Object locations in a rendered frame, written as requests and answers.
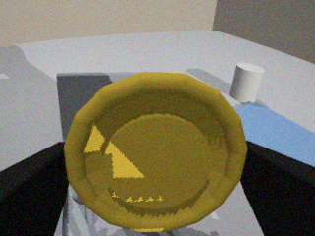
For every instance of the yellow plate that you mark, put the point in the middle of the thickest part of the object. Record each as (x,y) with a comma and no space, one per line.
(155,152)

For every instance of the white cylinder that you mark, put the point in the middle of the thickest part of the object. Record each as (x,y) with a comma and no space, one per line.
(246,83)

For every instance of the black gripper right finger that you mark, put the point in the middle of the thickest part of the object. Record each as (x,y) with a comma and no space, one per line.
(281,192)

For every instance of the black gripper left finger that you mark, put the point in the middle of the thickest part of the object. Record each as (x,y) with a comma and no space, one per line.
(32,193)

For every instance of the light blue flat mat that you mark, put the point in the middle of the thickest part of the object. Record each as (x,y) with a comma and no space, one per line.
(266,128)

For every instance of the grey dish rack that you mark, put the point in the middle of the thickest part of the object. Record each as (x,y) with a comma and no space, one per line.
(74,91)

